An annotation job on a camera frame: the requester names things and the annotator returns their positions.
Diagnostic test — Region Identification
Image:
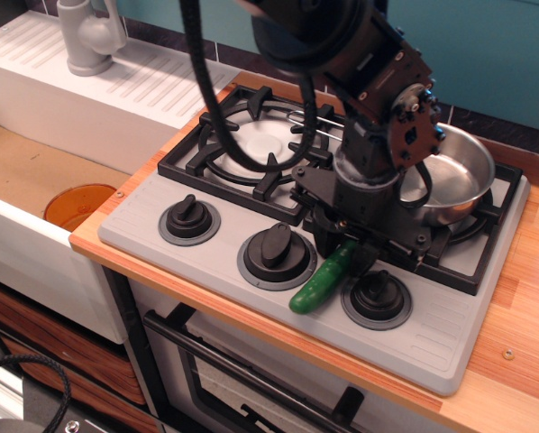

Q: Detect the black middle stove knob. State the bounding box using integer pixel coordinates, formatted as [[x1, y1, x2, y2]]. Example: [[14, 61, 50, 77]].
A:
[[237, 223, 317, 291]]

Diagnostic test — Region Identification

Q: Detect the green toy pickle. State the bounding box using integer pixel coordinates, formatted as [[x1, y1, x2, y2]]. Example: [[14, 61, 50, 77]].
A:
[[288, 240, 357, 315]]

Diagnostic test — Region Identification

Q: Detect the white toy sink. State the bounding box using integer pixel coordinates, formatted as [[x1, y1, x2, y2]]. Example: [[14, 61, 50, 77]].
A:
[[0, 12, 204, 344]]

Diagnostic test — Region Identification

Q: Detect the black braided cable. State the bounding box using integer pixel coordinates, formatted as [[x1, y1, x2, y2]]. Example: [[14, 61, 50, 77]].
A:
[[0, 353, 72, 433]]

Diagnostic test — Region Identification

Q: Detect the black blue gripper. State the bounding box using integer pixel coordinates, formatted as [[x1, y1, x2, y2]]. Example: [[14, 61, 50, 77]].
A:
[[292, 166, 431, 276]]

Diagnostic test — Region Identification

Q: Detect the grey toy stove top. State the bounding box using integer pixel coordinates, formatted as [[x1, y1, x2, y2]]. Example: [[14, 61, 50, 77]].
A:
[[98, 105, 530, 395]]

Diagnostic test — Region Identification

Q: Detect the oven door with black handle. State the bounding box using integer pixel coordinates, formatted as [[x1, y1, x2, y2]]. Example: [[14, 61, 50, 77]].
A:
[[142, 304, 447, 432]]

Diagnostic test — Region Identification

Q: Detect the grey toy faucet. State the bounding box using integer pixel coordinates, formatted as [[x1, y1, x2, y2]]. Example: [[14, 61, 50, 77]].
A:
[[57, 0, 127, 77]]

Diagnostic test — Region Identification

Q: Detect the black right stove knob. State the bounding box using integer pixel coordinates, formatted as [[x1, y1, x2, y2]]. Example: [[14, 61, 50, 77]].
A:
[[341, 270, 413, 331]]

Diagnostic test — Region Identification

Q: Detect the black left burner grate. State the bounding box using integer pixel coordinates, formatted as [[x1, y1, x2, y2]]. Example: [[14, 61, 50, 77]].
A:
[[157, 85, 366, 226]]

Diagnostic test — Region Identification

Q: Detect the orange plastic plate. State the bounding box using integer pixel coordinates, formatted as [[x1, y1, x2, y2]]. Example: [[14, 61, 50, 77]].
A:
[[43, 183, 116, 232]]

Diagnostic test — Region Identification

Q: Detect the wood grain drawer front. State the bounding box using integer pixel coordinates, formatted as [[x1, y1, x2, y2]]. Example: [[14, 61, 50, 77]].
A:
[[0, 283, 158, 432]]

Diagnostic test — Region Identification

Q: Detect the black stove knob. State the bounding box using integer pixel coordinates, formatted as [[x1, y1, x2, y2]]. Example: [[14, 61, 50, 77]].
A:
[[341, 270, 413, 331], [237, 223, 317, 291], [158, 194, 221, 247]]

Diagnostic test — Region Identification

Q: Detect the black right burner grate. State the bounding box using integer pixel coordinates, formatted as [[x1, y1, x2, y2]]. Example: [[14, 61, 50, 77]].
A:
[[302, 124, 524, 297]]

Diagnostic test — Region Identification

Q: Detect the white left burner disc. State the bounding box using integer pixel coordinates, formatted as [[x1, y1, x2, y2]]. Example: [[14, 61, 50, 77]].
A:
[[216, 119, 324, 183]]

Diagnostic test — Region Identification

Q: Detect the stainless steel saucepan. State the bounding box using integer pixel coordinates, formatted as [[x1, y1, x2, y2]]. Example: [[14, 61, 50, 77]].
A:
[[285, 109, 497, 228]]

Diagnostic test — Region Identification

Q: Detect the black burner grate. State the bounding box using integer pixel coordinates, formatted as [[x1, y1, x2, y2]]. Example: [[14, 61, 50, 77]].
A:
[[302, 124, 524, 297], [157, 85, 366, 226]]

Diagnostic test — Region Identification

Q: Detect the black left stove knob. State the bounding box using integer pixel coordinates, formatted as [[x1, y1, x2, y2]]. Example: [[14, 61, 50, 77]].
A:
[[158, 194, 221, 247]]

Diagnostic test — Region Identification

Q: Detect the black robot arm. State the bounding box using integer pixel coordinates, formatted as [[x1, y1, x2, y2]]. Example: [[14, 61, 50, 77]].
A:
[[180, 1, 445, 269]]

